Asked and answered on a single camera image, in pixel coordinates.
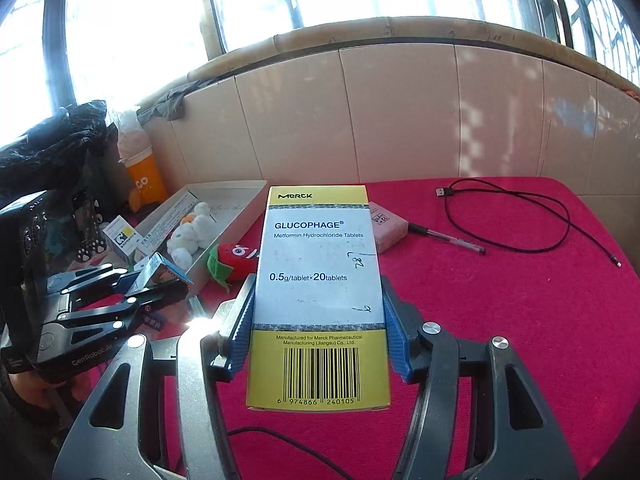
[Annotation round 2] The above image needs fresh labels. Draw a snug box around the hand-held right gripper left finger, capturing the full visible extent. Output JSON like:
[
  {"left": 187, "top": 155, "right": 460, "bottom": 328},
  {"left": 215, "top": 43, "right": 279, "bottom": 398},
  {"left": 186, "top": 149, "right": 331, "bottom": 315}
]
[{"left": 52, "top": 276, "right": 258, "bottom": 480}]

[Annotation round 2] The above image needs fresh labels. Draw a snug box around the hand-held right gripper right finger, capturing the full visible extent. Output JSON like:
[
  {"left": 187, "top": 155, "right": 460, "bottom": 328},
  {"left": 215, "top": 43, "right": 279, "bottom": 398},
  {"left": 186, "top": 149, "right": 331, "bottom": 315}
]
[{"left": 380, "top": 276, "right": 581, "bottom": 480}]

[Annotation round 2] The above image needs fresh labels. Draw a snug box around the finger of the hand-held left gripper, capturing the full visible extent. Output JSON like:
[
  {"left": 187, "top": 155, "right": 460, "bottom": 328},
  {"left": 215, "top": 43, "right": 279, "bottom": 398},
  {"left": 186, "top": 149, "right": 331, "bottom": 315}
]
[
  {"left": 42, "top": 280, "right": 190, "bottom": 337},
  {"left": 49, "top": 263, "right": 147, "bottom": 307}
]

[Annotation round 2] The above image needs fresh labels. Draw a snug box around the small blue medicine box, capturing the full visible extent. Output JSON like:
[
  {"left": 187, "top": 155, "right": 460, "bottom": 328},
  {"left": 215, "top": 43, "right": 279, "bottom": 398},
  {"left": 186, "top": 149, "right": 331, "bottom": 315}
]
[{"left": 125, "top": 252, "right": 195, "bottom": 332}]

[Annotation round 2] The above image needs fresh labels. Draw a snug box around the yellow white medicine box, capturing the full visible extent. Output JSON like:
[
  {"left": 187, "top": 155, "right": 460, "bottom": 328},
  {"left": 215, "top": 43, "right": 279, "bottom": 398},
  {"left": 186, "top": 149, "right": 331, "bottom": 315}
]
[{"left": 246, "top": 185, "right": 393, "bottom": 412}]

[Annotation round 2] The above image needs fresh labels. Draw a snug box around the pink tissue packet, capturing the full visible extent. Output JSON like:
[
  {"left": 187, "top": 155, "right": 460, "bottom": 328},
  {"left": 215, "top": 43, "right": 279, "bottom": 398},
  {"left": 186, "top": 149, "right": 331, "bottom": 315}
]
[{"left": 367, "top": 201, "right": 408, "bottom": 255}]

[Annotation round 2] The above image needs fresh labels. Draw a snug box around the black clear pen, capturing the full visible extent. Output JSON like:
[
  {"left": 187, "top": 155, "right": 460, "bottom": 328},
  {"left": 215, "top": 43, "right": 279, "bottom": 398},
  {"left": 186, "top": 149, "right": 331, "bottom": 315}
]
[{"left": 407, "top": 222, "right": 487, "bottom": 256}]

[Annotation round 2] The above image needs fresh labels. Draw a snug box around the white cardboard box tray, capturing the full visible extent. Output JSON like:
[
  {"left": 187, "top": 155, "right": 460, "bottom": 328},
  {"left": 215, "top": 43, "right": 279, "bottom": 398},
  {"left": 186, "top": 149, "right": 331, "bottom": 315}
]
[{"left": 132, "top": 180, "right": 268, "bottom": 297}]

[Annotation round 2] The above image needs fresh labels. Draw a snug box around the person's left hand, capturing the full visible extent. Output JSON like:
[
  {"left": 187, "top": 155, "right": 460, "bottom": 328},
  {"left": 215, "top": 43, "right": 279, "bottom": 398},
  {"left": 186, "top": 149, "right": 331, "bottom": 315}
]
[{"left": 2, "top": 367, "right": 56, "bottom": 411}]

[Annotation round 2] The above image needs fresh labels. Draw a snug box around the white box yellow blue logo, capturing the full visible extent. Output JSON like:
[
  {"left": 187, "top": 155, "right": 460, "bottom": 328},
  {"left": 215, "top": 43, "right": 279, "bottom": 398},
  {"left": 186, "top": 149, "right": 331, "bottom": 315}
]
[{"left": 102, "top": 215, "right": 140, "bottom": 263}]

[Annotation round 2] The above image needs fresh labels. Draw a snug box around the red strawberry plush toy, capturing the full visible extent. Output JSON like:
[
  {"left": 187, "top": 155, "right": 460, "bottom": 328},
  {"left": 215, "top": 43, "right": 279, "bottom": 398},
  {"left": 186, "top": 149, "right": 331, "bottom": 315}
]
[{"left": 207, "top": 242, "right": 261, "bottom": 295}]

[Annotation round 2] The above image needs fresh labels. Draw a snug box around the white fluffy plush toy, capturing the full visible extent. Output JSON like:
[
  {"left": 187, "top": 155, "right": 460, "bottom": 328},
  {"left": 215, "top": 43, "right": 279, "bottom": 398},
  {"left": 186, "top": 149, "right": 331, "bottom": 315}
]
[{"left": 166, "top": 201, "right": 219, "bottom": 268}]

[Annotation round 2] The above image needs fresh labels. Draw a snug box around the black plastic bag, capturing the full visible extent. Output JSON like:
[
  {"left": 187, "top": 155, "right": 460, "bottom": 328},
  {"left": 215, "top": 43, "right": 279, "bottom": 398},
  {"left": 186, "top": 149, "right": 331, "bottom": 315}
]
[{"left": 0, "top": 100, "right": 121, "bottom": 201}]

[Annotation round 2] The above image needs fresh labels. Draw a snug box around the crumpled white plastic bag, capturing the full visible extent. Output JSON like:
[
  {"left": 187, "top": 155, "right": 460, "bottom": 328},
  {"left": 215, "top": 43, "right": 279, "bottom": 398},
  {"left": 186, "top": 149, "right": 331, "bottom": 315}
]
[{"left": 116, "top": 109, "right": 152, "bottom": 162}]

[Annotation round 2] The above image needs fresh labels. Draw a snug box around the grey rag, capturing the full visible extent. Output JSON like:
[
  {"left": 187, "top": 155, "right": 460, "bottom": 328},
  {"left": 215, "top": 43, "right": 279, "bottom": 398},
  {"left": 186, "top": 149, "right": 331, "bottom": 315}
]
[{"left": 137, "top": 85, "right": 188, "bottom": 123}]

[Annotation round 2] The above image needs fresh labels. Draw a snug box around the metal window grille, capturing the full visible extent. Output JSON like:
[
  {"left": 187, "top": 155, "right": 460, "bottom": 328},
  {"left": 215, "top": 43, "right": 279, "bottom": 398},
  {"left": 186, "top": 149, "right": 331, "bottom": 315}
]
[{"left": 0, "top": 0, "right": 640, "bottom": 91}]

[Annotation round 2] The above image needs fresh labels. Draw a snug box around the black usb cable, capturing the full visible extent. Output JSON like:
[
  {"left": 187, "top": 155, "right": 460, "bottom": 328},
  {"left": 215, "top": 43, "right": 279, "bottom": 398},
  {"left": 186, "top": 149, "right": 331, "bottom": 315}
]
[{"left": 435, "top": 178, "right": 623, "bottom": 268}]

